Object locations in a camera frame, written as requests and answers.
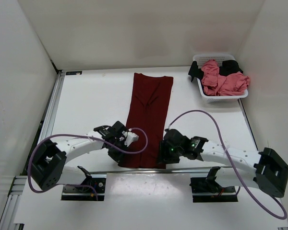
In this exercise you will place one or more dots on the dark red t shirt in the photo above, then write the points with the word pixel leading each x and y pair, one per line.
pixel 148 111

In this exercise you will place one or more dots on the white plastic laundry basket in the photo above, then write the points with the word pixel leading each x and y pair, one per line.
pixel 219 58

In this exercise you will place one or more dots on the pink t shirt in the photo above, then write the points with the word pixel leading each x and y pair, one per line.
pixel 214 84

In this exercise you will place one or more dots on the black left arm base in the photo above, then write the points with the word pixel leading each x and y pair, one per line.
pixel 80 185

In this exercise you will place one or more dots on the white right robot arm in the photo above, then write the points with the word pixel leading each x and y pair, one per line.
pixel 264 170

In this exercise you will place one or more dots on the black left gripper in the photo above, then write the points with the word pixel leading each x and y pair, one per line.
pixel 118 157

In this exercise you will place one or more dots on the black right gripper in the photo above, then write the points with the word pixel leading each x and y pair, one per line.
pixel 168 159

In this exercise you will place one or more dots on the aluminium left frame profile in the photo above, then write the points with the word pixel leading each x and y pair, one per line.
pixel 18 182

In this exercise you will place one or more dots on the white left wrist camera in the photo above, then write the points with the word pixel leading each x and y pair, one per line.
pixel 129 137

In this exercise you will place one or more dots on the black t shirt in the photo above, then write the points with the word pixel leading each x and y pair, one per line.
pixel 228 67

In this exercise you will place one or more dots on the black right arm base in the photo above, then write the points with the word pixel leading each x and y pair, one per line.
pixel 207 190

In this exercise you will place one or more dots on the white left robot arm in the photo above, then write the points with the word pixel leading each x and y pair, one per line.
pixel 48 164

